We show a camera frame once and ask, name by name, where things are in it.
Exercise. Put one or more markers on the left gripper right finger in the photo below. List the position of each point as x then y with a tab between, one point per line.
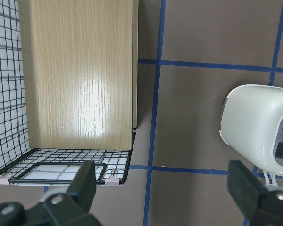
261	205

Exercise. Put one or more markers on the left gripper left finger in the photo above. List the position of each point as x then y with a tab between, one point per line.
69	208

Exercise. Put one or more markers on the white two-slot toaster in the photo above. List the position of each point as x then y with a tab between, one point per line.
252	124

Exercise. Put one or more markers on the wooden box in basket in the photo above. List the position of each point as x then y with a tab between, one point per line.
80	72

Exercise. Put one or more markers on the wire basket with checked cloth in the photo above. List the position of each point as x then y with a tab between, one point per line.
19	163

